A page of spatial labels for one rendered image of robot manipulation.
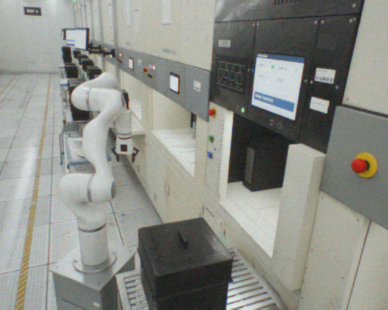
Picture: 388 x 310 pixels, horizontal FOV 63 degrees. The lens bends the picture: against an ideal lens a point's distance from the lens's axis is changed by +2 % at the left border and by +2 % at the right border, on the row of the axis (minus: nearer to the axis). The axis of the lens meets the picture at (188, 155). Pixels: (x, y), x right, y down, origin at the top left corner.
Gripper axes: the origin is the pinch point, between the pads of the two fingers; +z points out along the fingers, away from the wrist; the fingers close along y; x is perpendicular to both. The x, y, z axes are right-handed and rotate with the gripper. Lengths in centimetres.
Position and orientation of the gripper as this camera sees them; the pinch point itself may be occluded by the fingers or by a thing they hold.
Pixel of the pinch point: (126, 160)
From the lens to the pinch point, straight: 196.1
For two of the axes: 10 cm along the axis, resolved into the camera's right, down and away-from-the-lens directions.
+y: 10.0, 0.6, -0.5
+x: 0.6, -3.5, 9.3
